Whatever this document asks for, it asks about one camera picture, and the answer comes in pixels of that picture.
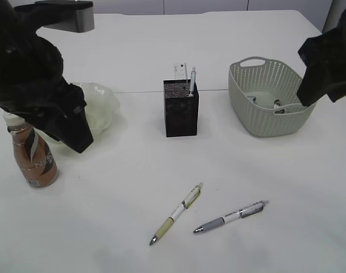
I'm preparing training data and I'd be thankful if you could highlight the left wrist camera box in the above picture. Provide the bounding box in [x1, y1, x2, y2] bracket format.
[14, 1, 94, 33]

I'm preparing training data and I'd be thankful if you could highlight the green wavy glass plate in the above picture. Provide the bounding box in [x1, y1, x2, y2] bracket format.
[41, 81, 122, 146]

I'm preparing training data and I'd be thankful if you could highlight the green woven plastic basket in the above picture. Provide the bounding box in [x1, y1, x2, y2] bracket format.
[228, 56, 316, 137]

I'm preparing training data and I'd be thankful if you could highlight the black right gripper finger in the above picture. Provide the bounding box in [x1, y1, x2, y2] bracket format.
[297, 64, 328, 107]

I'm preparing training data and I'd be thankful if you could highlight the large paper ball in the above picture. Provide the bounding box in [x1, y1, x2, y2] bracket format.
[273, 100, 286, 114]

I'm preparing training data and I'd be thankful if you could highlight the black mesh pen holder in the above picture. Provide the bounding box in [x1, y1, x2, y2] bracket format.
[163, 80, 199, 137]

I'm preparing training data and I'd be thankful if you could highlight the brown Nescafe coffee bottle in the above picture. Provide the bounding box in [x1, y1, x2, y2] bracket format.
[3, 111, 59, 188]

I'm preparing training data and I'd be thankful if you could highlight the cream grip pen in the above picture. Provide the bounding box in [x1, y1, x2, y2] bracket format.
[149, 183, 203, 246]

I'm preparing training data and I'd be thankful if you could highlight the blue grip pen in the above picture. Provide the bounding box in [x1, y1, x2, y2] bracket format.
[187, 66, 196, 97]

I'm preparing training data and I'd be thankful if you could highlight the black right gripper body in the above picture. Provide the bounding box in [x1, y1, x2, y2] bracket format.
[298, 9, 346, 102]

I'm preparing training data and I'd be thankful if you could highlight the grey grip pen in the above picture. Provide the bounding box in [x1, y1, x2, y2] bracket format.
[193, 200, 269, 234]

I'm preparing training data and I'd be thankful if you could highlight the clear plastic ruler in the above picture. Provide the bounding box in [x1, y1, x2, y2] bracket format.
[174, 63, 188, 80]

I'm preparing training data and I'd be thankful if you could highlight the small paper ball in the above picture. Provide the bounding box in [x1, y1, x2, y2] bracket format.
[248, 96, 256, 102]

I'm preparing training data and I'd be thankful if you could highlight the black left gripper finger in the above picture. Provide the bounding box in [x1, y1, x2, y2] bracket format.
[44, 107, 94, 154]

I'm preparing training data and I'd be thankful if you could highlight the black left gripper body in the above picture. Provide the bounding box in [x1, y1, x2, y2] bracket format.
[0, 1, 86, 131]

